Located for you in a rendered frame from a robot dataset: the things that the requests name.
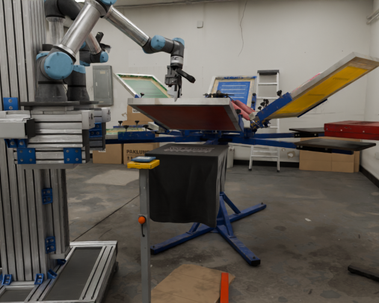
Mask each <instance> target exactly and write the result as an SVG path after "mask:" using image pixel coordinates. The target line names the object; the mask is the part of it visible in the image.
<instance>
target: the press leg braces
mask: <svg viewBox="0 0 379 303"><path fill-rule="evenodd" d="M224 201H225V202H226V203H227V204H228V205H229V207H230V208H231V209H232V210H233V211H234V213H233V215H237V216H238V215H241V214H243V212H240V211H239V209H238V208H237V207H236V206H235V205H234V204H233V203H232V202H231V200H230V199H229V198H228V197H227V196H226V194H225V199H224V200H223V197H222V196H220V208H221V212H222V214H223V218H224V222H225V225H226V229H227V233H225V234H226V235H227V236H228V237H229V238H234V237H236V236H235V235H234V234H233V230H232V226H231V223H230V219H229V216H228V213H227V210H226V207H225V203H224ZM199 225H200V223H198V222H194V223H193V225H192V227H191V228H190V230H189V231H186V233H189V234H194V233H196V232H198V231H199V230H197V228H198V226H199Z"/></svg>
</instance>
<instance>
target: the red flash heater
mask: <svg viewBox="0 0 379 303"><path fill-rule="evenodd" d="M324 131H325V134H324V136H329V137H337V138H352V139H367V140H376V141H379V121H354V120H347V121H338V122H332V123H324Z"/></svg>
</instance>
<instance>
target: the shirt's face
mask: <svg viewBox="0 0 379 303"><path fill-rule="evenodd" d="M171 146H175V147H208V148H214V149H213V150H212V151H210V152H209V153H203V152H187V151H163V150H165V149H167V148H169V147H171ZM227 146H228V145H212V144H176V143H168V144H166V145H163V146H161V147H158V148H156V149H154V150H151V151H148V152H147V153H153V154H169V155H198V156H218V155H219V154H220V153H221V152H222V151H223V150H224V149H225V148H226V147H227Z"/></svg>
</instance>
